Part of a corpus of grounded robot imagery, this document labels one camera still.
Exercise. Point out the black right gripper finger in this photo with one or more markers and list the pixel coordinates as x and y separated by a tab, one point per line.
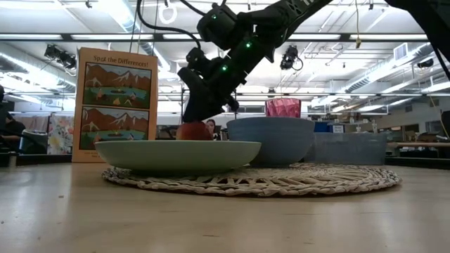
198	109
230	102

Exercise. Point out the red apple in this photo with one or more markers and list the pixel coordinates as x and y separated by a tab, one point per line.
193	131

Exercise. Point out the pale green plate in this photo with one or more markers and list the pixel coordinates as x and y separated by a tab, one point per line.
175	154

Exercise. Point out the blue ceramic bowl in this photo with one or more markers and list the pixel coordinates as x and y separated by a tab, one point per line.
270	140

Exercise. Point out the orange cereal box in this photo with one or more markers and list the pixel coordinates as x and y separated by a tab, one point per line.
114	105

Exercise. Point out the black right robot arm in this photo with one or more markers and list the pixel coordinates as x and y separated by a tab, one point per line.
274	17

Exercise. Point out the person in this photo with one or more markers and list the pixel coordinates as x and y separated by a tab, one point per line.
10	130
212	128

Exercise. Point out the round woven placemat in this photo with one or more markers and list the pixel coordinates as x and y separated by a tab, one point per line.
267	181

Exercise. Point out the grey plastic bin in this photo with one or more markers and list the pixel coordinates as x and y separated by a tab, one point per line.
348	149

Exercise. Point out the floral cloth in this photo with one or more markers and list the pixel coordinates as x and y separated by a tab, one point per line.
60	135

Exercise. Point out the grey trash bin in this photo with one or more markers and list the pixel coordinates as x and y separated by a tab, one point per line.
34	142

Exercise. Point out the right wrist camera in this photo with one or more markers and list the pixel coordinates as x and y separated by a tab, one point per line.
197	58

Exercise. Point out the hanging black camera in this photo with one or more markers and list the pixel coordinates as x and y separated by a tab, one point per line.
290	58

